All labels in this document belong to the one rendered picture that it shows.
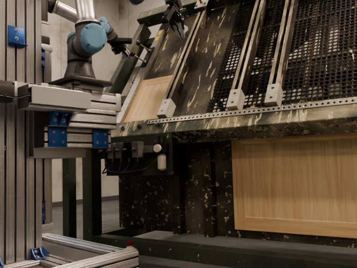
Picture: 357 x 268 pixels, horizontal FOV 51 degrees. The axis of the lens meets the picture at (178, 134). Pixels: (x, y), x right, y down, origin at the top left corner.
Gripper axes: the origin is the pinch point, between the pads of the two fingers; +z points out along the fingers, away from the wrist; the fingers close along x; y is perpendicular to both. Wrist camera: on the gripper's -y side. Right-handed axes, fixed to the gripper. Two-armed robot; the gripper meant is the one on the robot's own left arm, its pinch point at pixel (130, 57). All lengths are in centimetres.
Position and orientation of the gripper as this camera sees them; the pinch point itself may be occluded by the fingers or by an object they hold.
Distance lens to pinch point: 279.2
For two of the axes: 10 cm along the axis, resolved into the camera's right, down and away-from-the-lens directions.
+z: 4.6, 6.1, 6.5
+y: -8.9, 3.4, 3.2
